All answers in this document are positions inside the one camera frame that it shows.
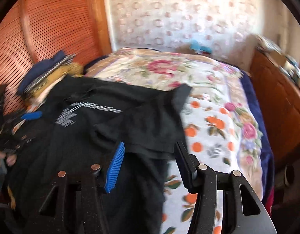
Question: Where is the blue plastic object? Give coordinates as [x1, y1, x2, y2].
[190, 39, 213, 54]

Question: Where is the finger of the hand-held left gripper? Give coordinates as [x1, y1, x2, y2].
[20, 111, 43, 121]

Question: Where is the white ring pattern curtain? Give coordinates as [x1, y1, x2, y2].
[102, 0, 295, 54]

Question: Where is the striped cloth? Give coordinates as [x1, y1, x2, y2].
[23, 55, 76, 94]

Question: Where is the floral blanket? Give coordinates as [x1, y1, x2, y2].
[84, 47, 265, 200]

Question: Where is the yellow plush toy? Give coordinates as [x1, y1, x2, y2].
[28, 62, 84, 108]

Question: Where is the wooden slatted headboard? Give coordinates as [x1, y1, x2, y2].
[0, 0, 112, 117]

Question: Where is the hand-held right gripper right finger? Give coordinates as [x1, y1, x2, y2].
[174, 141, 277, 234]

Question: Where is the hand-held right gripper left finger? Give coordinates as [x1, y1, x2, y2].
[25, 141, 126, 234]

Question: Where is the dark blue cloth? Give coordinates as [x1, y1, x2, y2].
[17, 50, 67, 95]

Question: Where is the orange fruit print sheet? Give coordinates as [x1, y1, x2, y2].
[161, 99, 240, 234]

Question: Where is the red cloth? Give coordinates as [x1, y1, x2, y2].
[263, 185, 277, 216]

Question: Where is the black t-shirt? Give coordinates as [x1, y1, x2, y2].
[0, 74, 192, 234]

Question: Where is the person's left hand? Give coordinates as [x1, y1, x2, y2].
[0, 147, 18, 175]

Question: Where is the dark blue blanket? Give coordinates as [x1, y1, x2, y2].
[239, 69, 276, 200]

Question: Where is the wooden cabinet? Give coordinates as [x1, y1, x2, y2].
[249, 49, 300, 176]

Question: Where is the clutter on cabinet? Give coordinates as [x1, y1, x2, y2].
[255, 33, 300, 84]

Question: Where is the dark round object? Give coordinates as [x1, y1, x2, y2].
[283, 164, 298, 187]

